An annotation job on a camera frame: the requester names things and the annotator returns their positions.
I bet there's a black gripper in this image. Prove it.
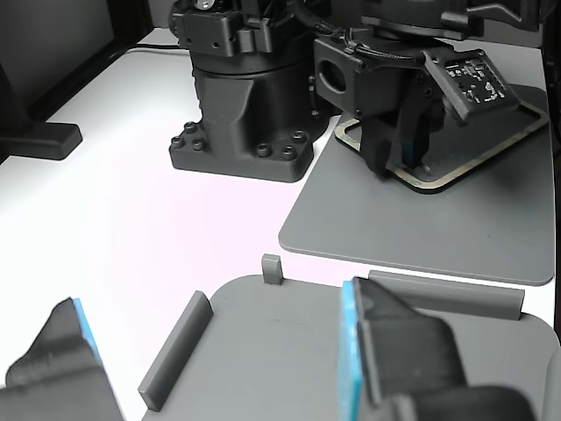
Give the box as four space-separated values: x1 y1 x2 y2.
313 37 446 179

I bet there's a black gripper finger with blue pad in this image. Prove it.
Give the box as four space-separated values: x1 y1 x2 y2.
0 296 126 421
337 275 540 421

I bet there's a beige taped rectangular frame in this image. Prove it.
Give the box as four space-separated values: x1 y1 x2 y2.
335 103 550 195

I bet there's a grey holder plate with rails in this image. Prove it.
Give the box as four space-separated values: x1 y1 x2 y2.
138 253 561 421

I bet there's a flat grey plate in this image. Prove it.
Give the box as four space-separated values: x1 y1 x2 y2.
278 82 556 287

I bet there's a black stand foot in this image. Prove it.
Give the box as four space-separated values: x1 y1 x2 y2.
0 121 83 161

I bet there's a black braided cable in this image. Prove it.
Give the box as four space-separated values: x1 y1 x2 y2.
291 0 429 67

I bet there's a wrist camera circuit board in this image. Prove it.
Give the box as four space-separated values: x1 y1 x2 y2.
423 48 522 122

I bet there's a black vertical post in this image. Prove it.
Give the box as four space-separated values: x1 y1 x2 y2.
542 0 561 115

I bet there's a thin black cable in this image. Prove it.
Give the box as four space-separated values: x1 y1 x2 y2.
126 42 192 56

